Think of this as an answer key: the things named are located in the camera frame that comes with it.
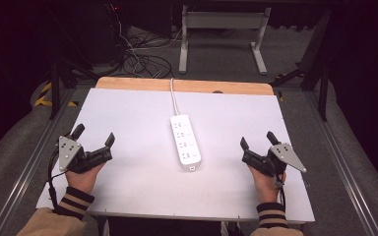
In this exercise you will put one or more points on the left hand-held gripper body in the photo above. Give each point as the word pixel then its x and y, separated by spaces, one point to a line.
pixel 69 152

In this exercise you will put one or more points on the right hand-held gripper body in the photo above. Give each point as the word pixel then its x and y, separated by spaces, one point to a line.
pixel 283 154

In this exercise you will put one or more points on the person's left hand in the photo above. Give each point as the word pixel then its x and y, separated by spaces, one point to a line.
pixel 82 182

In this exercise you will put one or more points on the person's right hand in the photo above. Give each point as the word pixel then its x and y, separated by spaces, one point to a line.
pixel 265 188

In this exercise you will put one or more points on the white board sheet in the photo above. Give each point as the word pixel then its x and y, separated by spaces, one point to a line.
pixel 138 137

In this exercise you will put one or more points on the black metal stand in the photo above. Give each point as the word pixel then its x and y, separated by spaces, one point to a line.
pixel 56 88
pixel 320 75

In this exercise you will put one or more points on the yellow black hazard tape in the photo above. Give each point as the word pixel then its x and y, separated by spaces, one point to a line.
pixel 44 96

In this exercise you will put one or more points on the white power strip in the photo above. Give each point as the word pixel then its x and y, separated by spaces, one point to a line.
pixel 185 142

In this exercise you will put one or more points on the black equipment box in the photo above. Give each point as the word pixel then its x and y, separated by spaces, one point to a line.
pixel 106 32

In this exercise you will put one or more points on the aluminium floor rail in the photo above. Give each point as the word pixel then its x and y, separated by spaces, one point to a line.
pixel 29 164
pixel 341 164

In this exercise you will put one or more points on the white metal desk frame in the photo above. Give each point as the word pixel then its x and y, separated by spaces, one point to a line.
pixel 223 20

